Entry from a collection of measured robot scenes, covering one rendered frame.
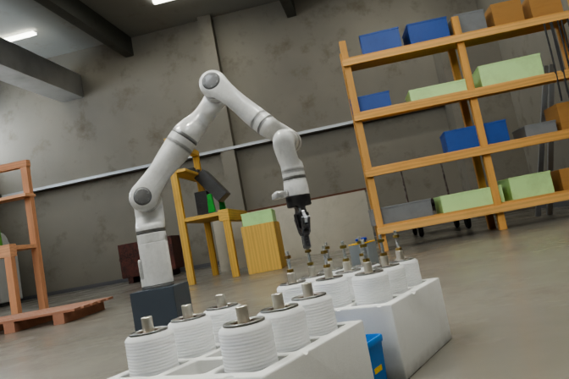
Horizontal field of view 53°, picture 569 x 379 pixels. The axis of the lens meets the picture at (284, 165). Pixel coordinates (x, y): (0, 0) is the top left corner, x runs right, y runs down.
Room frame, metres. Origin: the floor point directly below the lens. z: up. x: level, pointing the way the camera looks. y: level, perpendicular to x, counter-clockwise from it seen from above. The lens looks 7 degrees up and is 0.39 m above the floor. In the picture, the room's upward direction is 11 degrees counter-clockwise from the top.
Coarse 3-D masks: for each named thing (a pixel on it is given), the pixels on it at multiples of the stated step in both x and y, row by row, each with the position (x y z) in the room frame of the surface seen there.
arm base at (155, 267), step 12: (144, 240) 1.76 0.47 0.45; (156, 240) 1.76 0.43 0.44; (144, 252) 1.76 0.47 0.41; (156, 252) 1.76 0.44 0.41; (168, 252) 1.80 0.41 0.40; (144, 264) 1.76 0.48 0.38; (156, 264) 1.76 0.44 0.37; (168, 264) 1.78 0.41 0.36; (144, 276) 1.77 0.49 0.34; (156, 276) 1.75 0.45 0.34; (168, 276) 1.78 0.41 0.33; (144, 288) 1.77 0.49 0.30
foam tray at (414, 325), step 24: (408, 288) 1.63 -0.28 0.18; (432, 288) 1.66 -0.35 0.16; (336, 312) 1.47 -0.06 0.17; (360, 312) 1.44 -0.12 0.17; (384, 312) 1.41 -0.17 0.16; (408, 312) 1.48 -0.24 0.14; (432, 312) 1.62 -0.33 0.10; (384, 336) 1.41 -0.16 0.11; (408, 336) 1.45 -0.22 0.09; (432, 336) 1.59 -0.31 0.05; (384, 360) 1.42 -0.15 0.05; (408, 360) 1.42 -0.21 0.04
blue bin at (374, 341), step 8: (368, 336) 1.40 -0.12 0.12; (376, 336) 1.36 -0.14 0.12; (368, 344) 1.31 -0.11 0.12; (376, 344) 1.34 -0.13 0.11; (376, 352) 1.34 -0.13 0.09; (376, 360) 1.34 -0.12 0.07; (376, 368) 1.33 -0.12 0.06; (384, 368) 1.37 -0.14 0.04; (376, 376) 1.32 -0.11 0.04; (384, 376) 1.36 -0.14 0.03
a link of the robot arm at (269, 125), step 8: (264, 120) 1.71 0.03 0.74; (272, 120) 1.72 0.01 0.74; (264, 128) 1.71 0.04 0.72; (272, 128) 1.72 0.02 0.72; (280, 128) 1.74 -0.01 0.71; (288, 128) 1.75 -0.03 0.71; (264, 136) 1.74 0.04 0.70; (272, 136) 1.75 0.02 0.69; (296, 136) 1.71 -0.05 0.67; (296, 144) 1.71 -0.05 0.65
